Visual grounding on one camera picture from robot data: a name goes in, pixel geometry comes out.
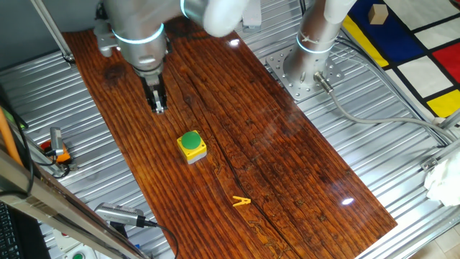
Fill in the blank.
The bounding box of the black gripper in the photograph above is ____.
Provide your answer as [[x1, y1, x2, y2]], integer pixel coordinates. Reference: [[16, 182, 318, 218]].
[[139, 71, 169, 114]]

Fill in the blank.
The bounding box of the green push button yellow box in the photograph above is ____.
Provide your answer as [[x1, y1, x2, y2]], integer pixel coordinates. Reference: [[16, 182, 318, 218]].
[[176, 129, 208, 165]]

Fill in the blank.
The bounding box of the grey three-button control station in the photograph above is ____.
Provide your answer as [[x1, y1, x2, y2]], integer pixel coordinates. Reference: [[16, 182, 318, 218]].
[[51, 229, 95, 259]]

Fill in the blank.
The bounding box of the brown wood-grain board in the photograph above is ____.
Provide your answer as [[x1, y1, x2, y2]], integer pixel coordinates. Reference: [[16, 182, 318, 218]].
[[63, 16, 398, 259]]

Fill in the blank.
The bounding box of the orange emergency stop box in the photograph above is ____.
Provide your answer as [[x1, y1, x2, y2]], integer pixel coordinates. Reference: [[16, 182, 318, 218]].
[[39, 138, 72, 165]]

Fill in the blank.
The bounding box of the yellow clothespin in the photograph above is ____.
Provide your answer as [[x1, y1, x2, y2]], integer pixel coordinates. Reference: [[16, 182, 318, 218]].
[[231, 195, 252, 208]]

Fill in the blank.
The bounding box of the orange tube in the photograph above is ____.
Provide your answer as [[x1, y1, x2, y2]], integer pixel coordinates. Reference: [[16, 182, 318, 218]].
[[0, 106, 23, 167]]

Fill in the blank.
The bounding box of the black keyboard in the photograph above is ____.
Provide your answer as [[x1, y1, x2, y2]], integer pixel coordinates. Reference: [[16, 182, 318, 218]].
[[0, 201, 23, 259]]

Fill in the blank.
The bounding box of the small wooden cube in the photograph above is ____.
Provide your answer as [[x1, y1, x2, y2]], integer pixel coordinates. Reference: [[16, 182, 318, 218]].
[[367, 4, 390, 26]]

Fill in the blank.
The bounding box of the colourful block-pattern cloth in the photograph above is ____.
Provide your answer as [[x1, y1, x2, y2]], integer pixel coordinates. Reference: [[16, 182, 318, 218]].
[[341, 0, 460, 119]]

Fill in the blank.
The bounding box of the white crumpled cloth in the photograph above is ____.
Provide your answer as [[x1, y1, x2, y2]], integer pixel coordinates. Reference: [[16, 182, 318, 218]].
[[423, 150, 460, 208]]

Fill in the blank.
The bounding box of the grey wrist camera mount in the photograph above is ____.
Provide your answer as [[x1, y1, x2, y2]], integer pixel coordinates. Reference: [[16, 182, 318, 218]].
[[93, 17, 120, 58]]

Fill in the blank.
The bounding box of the small silver camera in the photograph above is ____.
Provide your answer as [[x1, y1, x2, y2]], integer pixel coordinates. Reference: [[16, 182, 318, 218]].
[[49, 126, 66, 158]]

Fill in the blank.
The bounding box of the large silver camera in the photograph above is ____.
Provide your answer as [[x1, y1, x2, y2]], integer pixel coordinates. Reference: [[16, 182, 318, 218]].
[[93, 201, 147, 229]]

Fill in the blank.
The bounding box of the aluminium frame post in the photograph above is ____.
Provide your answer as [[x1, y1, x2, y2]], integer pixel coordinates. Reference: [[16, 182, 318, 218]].
[[29, 0, 75, 65]]

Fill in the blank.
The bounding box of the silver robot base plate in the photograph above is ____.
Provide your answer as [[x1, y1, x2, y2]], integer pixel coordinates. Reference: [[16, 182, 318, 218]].
[[265, 45, 345, 102]]

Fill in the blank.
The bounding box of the black camera cable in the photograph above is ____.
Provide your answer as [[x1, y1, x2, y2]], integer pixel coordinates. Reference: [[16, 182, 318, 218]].
[[142, 219, 180, 259]]

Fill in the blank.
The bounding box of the aluminium frame beam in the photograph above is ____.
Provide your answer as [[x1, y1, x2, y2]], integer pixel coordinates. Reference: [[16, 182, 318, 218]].
[[0, 147, 151, 259]]

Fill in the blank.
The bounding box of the thick grey robot cable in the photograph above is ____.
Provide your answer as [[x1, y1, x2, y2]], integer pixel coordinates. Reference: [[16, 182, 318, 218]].
[[313, 71, 458, 142]]

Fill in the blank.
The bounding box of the small metal corner bracket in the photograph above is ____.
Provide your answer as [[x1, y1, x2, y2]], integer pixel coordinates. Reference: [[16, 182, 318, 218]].
[[419, 155, 440, 173]]

